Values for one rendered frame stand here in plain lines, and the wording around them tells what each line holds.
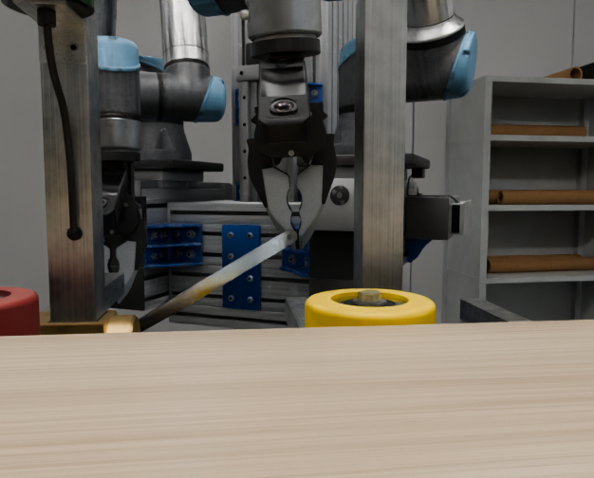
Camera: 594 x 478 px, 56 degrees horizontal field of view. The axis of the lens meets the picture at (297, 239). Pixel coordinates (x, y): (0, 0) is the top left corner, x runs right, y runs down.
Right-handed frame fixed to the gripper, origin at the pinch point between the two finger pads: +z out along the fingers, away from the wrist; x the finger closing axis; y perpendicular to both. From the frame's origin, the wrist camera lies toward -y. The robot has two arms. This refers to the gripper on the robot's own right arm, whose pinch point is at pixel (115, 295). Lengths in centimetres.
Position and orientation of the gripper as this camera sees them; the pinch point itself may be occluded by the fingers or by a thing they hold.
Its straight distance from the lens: 82.0
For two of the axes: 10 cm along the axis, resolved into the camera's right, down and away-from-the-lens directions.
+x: -9.9, 0.1, -1.1
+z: 0.0, 10.0, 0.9
